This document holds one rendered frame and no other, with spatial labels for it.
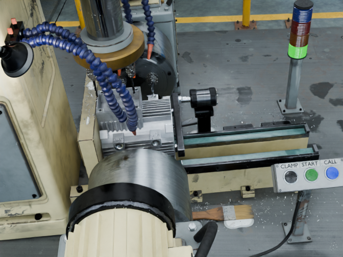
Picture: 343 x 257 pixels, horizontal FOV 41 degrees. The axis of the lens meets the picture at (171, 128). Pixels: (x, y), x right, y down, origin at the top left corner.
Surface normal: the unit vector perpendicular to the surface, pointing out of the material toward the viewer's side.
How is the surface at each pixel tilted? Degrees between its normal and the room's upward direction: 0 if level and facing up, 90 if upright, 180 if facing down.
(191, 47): 0
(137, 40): 0
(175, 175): 51
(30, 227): 90
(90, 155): 90
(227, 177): 90
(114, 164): 21
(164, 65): 90
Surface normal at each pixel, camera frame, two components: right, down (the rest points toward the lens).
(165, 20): 0.07, 0.67
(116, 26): 0.70, 0.44
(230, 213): -0.07, -0.74
